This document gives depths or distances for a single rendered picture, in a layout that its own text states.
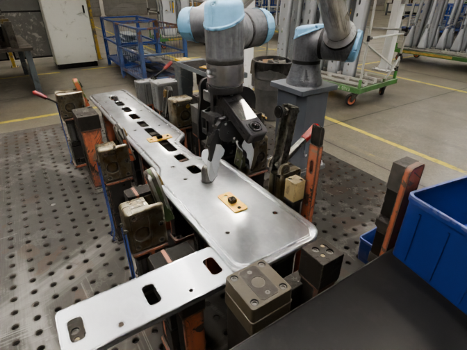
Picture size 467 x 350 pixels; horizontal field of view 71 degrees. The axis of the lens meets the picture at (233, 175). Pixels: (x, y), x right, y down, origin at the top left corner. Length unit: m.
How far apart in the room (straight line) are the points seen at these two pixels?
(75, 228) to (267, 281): 0.92
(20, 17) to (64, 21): 1.09
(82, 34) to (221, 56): 7.27
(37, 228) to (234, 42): 1.01
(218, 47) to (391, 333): 0.54
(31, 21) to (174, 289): 8.17
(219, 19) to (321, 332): 0.53
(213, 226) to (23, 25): 8.05
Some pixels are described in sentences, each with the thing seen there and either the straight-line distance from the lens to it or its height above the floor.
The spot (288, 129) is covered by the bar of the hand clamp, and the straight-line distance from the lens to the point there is 0.78.
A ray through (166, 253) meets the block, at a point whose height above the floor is 0.98.
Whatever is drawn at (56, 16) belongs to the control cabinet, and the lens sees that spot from 7.79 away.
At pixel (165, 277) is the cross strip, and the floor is 1.00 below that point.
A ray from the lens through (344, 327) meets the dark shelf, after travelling 0.54.
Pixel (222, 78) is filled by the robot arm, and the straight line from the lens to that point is 0.66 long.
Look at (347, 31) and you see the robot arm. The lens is 1.30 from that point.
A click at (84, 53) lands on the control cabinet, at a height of 0.27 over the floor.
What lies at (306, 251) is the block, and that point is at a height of 1.08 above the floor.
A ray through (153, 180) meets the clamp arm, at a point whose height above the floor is 1.10.
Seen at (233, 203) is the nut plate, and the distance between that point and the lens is 0.79.
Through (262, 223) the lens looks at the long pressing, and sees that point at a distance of 0.73.
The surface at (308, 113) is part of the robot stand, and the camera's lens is 1.43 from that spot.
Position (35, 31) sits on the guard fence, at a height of 0.67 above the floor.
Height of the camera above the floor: 1.45
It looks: 30 degrees down
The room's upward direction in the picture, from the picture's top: straight up
